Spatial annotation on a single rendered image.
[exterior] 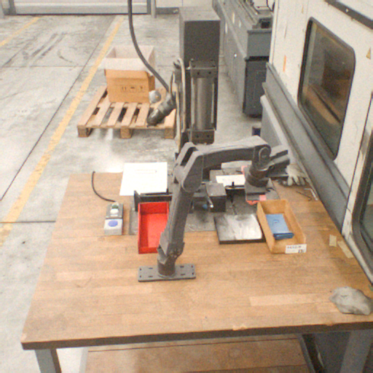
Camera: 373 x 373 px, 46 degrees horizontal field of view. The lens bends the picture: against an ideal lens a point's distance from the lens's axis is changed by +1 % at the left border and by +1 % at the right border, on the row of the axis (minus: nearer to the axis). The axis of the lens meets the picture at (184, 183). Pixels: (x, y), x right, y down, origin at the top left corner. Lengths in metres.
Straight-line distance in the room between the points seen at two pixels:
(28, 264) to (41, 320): 1.66
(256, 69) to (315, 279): 3.47
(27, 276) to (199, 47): 1.95
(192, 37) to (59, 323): 1.05
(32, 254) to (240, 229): 1.82
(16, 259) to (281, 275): 2.05
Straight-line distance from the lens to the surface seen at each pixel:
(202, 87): 1.60
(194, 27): 1.62
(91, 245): 1.71
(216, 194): 1.80
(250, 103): 4.93
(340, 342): 2.13
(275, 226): 1.77
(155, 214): 1.82
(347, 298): 1.53
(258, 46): 4.75
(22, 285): 2.99
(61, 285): 1.57
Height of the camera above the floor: 1.96
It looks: 31 degrees down
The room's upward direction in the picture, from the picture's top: 1 degrees counter-clockwise
